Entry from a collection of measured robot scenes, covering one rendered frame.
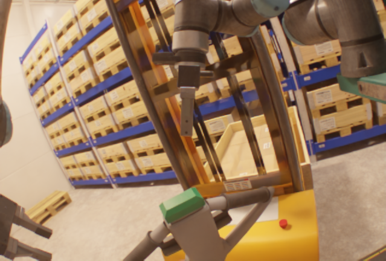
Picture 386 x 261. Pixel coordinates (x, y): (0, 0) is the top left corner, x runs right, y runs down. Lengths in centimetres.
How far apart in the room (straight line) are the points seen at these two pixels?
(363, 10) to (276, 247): 90
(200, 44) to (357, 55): 42
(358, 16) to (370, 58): 12
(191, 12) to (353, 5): 43
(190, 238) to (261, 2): 50
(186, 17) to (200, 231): 47
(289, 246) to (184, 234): 60
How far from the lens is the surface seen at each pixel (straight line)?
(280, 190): 144
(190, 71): 46
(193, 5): 52
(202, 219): 44
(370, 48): 64
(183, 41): 49
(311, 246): 96
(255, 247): 99
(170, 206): 40
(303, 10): 73
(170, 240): 50
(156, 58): 51
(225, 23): 55
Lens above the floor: 162
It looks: 11 degrees down
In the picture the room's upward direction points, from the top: 22 degrees counter-clockwise
